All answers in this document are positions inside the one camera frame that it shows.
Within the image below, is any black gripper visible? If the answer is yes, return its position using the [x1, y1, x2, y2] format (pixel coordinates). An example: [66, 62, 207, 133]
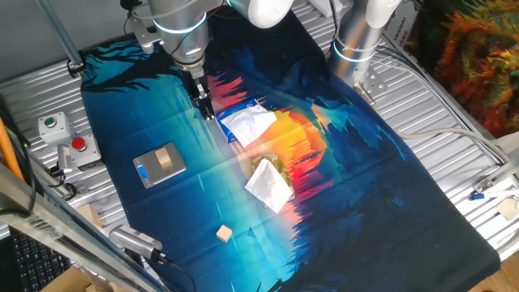
[186, 67, 217, 120]

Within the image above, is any rectangular wooden block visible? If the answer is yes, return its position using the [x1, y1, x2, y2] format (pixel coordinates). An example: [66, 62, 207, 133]
[155, 147, 173, 170]

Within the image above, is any silver digital kitchen scale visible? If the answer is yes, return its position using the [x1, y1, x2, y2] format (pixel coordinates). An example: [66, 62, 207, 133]
[132, 141, 187, 189]

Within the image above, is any blue tissue pack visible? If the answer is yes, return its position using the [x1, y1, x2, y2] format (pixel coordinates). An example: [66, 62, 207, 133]
[215, 98, 265, 144]

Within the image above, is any crumpled white tissue sheet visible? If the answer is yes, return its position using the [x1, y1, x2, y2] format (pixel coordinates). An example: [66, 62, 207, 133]
[220, 104, 278, 148]

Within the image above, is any gold tissue pack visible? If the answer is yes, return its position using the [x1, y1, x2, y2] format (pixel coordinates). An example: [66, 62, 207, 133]
[250, 153, 296, 200]

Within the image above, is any smooth white tissue sheet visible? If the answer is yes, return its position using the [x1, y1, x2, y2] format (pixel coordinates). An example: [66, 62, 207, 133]
[243, 158, 294, 214]

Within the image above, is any colourful forest sunset cloth mat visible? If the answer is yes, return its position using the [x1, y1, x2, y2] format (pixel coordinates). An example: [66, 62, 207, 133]
[79, 7, 502, 292]

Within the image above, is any small wooden cube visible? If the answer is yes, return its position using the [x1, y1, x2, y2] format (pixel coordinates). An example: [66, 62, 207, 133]
[215, 225, 234, 243]

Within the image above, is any grey red button box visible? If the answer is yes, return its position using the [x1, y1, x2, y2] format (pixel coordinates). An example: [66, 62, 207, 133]
[66, 133, 102, 170]

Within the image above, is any grey green button box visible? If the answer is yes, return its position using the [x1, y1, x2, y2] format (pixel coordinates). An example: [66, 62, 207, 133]
[37, 111, 72, 145]

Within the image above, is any small cardboard box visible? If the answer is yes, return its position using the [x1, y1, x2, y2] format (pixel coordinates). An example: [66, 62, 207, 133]
[75, 204, 105, 233]

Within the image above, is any orange pole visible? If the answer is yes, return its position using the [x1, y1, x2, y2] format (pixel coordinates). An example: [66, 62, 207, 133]
[0, 117, 24, 183]

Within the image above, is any white printed sign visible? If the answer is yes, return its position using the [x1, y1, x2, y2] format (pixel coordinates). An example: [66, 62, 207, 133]
[383, 2, 419, 54]

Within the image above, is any large brown cardboard box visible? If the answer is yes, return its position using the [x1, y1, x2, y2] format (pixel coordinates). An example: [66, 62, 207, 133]
[40, 265, 118, 292]

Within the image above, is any black computer keyboard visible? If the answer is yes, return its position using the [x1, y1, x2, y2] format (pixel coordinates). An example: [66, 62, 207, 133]
[9, 228, 72, 292]

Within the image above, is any colourful lion poster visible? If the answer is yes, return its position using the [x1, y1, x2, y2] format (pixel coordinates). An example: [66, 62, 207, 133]
[405, 0, 519, 140]

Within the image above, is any white paper tag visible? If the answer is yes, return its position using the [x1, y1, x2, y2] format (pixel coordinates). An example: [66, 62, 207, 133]
[495, 197, 519, 222]

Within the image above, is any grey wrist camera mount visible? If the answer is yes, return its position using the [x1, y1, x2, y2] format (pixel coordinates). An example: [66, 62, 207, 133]
[127, 15, 164, 56]

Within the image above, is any silver ribbed camera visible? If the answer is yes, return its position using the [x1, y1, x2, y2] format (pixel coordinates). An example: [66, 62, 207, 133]
[109, 225, 164, 260]

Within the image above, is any grey metal frame pole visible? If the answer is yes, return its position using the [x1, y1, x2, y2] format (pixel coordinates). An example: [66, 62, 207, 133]
[35, 0, 85, 74]

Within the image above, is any black camera cable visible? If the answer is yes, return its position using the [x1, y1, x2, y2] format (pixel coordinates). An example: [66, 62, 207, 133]
[158, 251, 199, 292]

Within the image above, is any aluminium frame profile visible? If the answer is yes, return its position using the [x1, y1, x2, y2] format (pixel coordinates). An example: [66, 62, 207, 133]
[0, 161, 168, 292]

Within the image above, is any thin grey cable bundle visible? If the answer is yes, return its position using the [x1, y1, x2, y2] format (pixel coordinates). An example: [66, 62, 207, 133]
[379, 42, 510, 163]

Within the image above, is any thick white cable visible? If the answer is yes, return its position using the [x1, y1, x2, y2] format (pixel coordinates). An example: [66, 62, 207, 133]
[398, 127, 513, 164]

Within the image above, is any small metal corner bracket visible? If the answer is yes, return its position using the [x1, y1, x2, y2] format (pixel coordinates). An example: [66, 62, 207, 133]
[473, 177, 495, 194]

